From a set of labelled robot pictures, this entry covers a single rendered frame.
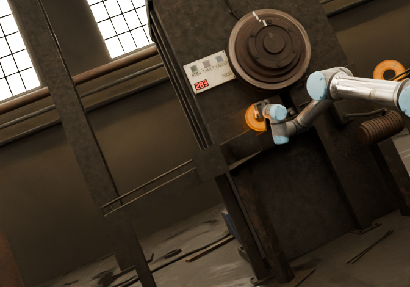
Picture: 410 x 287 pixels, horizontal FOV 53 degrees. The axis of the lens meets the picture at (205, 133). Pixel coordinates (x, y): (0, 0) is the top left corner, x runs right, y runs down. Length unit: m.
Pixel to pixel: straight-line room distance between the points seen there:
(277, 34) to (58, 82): 3.24
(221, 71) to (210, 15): 0.35
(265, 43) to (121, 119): 6.40
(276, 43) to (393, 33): 8.04
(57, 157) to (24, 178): 0.72
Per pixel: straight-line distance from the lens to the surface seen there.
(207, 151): 1.87
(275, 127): 2.00
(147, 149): 8.32
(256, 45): 2.28
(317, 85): 1.71
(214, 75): 2.41
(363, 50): 9.78
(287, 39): 2.34
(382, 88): 1.57
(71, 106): 4.93
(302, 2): 2.71
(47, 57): 5.15
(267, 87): 2.30
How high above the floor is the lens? 0.60
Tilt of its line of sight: 6 degrees up
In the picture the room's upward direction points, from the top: 24 degrees counter-clockwise
